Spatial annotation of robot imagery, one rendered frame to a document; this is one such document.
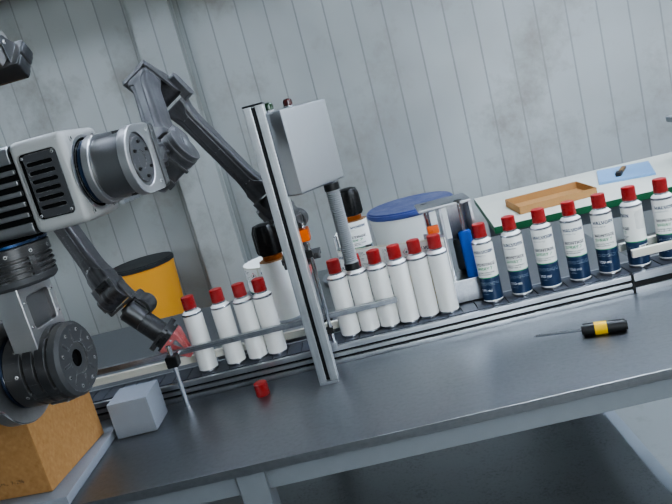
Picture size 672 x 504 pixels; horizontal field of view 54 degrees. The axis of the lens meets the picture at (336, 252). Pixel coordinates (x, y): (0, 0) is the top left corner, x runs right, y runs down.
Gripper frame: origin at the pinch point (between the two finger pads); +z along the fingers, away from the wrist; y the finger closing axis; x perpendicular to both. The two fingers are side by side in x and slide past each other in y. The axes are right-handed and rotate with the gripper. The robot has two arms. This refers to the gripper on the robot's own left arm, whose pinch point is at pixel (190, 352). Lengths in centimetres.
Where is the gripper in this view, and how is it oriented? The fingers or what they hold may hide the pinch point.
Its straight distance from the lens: 180.6
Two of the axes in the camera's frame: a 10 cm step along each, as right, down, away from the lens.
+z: 8.1, 5.8, 1.3
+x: -5.9, 7.8, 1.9
